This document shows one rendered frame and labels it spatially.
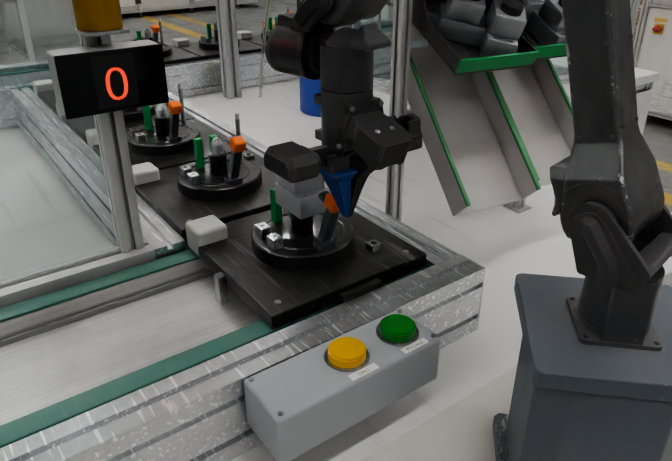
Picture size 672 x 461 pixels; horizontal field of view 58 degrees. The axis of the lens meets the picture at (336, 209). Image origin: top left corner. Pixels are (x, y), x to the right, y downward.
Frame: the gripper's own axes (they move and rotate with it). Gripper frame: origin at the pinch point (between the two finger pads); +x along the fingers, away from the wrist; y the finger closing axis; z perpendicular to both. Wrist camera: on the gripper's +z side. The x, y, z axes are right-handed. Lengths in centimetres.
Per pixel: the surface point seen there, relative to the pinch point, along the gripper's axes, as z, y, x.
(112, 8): -19.2, -18.1, -19.8
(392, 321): 10.9, -1.7, 11.7
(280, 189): -11.6, -2.2, 3.5
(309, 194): -7.3, -0.5, 3.2
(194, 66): -127, 35, 12
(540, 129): -6.3, 44.7, 3.1
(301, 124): -83, 46, 22
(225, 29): -117, 42, 0
